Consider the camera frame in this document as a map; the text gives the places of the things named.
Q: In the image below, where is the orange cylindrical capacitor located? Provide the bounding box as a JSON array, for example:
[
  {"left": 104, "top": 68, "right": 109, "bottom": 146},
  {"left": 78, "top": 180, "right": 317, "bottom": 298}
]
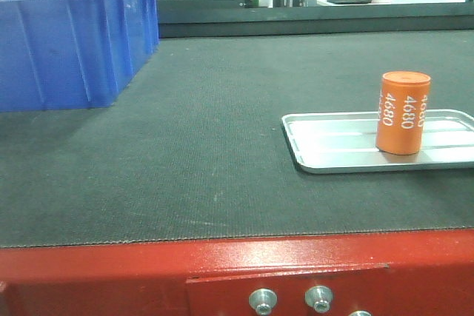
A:
[{"left": 375, "top": 71, "right": 431, "bottom": 155}]

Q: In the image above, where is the blue plastic crate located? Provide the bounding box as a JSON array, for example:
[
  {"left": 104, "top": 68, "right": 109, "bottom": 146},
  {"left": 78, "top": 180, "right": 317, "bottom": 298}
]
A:
[{"left": 1, "top": 0, "right": 159, "bottom": 112}]

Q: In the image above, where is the silver metal tray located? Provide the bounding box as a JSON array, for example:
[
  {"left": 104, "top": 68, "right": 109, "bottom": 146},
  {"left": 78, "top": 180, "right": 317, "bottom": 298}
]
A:
[{"left": 281, "top": 109, "right": 473, "bottom": 174}]

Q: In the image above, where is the silver bolt left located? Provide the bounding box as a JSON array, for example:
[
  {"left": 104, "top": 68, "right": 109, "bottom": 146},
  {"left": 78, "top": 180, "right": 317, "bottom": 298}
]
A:
[{"left": 248, "top": 288, "right": 278, "bottom": 316}]

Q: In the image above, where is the black conveyor belt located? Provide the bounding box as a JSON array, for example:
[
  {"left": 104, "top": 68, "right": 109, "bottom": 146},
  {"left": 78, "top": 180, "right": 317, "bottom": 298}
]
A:
[{"left": 1, "top": 30, "right": 473, "bottom": 247}]

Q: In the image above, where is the silver bolt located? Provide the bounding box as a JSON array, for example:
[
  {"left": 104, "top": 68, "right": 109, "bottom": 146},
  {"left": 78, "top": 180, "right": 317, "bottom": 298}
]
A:
[
  {"left": 248, "top": 288, "right": 278, "bottom": 316},
  {"left": 304, "top": 286, "right": 333, "bottom": 314}
]

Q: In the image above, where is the silver bolt right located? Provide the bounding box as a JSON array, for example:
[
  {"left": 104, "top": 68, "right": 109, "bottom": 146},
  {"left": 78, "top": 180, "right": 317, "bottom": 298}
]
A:
[{"left": 304, "top": 286, "right": 333, "bottom": 314}]

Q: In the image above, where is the red conveyor frame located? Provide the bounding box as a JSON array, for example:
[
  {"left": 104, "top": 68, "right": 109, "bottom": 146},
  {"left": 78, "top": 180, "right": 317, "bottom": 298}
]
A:
[{"left": 1, "top": 229, "right": 473, "bottom": 315}]

